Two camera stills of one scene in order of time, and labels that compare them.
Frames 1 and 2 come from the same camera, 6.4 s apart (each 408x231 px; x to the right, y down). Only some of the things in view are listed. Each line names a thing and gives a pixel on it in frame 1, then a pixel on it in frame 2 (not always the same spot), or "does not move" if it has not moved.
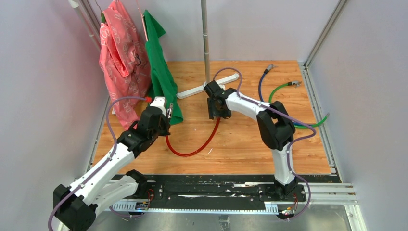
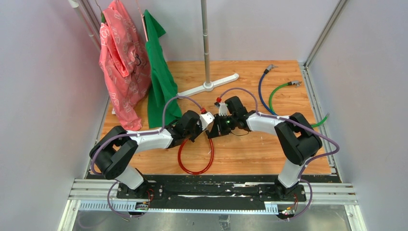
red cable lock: x=202 y=150 -> x=205 y=169
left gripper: x=166 y=131 -> x=198 y=125
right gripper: x=213 y=112 -> x=218 y=129
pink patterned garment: x=124 y=63 does not move
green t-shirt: x=162 y=84 does not move
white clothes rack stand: x=222 y=83 does not move
